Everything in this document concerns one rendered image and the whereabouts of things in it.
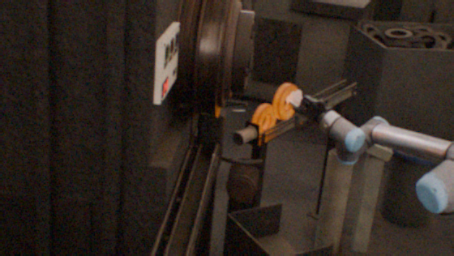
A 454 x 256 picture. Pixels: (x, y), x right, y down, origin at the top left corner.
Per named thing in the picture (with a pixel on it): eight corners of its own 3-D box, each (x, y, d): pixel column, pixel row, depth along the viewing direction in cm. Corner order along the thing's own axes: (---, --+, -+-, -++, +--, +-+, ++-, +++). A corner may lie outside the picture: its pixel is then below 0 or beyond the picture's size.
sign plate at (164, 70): (153, 104, 179) (156, 41, 172) (169, 77, 203) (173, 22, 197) (161, 104, 179) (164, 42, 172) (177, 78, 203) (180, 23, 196)
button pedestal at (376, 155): (343, 259, 309) (365, 142, 286) (340, 233, 331) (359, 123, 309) (377, 264, 308) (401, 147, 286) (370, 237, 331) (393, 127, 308)
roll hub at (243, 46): (228, 102, 212) (236, 19, 201) (235, 78, 238) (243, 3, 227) (245, 104, 211) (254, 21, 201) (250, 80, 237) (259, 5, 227)
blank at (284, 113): (272, 88, 257) (279, 91, 255) (293, 78, 268) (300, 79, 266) (271, 123, 264) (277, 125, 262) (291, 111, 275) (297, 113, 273)
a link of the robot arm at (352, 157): (367, 155, 263) (369, 140, 252) (345, 171, 260) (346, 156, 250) (352, 140, 268) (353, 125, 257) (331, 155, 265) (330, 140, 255)
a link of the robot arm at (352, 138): (351, 158, 249) (352, 145, 241) (326, 140, 255) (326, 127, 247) (366, 142, 252) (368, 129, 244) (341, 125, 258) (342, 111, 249)
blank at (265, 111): (255, 144, 278) (262, 146, 276) (246, 121, 267) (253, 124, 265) (273, 118, 285) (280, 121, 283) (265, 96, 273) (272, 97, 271)
